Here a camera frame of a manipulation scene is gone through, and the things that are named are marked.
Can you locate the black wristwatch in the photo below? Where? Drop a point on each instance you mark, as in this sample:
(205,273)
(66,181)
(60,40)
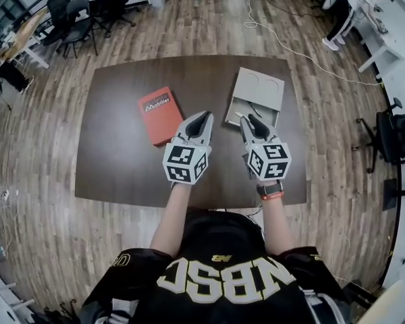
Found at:
(270,188)

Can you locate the grey drawer box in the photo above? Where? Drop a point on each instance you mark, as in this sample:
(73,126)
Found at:
(260,84)

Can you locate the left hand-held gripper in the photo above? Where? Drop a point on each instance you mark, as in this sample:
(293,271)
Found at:
(179,160)

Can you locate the white power strip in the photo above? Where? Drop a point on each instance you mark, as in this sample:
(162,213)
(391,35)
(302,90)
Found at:
(5,194)

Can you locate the white frame stand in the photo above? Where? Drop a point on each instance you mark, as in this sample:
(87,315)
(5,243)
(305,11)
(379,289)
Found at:
(3,305)

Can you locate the person's right forearm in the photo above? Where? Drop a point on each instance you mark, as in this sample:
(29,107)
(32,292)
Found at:
(278,224)

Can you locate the red wristband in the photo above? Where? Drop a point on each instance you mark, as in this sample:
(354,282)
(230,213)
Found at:
(272,196)

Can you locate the red book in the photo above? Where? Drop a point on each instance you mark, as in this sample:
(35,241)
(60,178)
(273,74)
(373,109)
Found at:
(160,116)

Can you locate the wooden desk with white legs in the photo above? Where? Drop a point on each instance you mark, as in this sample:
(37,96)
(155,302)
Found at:
(23,35)

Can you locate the white pen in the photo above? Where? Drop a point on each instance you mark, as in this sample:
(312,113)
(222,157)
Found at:
(239,114)

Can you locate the black lettered jersey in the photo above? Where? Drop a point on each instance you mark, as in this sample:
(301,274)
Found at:
(219,278)

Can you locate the black office chair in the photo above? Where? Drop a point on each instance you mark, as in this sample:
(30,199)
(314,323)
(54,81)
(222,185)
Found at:
(57,15)
(395,137)
(116,2)
(77,25)

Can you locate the person's left forearm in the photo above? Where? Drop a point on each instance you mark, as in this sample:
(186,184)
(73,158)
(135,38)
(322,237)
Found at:
(172,218)

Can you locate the black bag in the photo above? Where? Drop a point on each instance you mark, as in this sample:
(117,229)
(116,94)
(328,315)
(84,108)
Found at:
(62,314)

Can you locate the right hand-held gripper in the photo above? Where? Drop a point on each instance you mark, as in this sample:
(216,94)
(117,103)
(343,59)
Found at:
(270,162)

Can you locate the black pen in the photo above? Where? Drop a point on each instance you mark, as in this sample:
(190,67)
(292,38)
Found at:
(254,109)

